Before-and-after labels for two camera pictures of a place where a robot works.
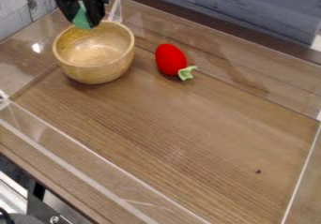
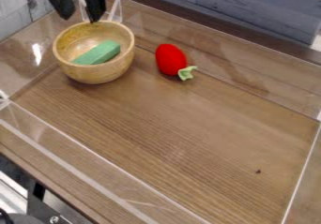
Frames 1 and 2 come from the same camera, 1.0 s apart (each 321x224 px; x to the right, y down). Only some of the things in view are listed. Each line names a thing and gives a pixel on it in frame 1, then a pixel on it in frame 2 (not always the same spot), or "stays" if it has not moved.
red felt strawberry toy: [172, 61] stays
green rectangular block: [82, 20] → [100, 53]
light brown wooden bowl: [94, 54] stays
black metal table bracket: [47, 206] stays
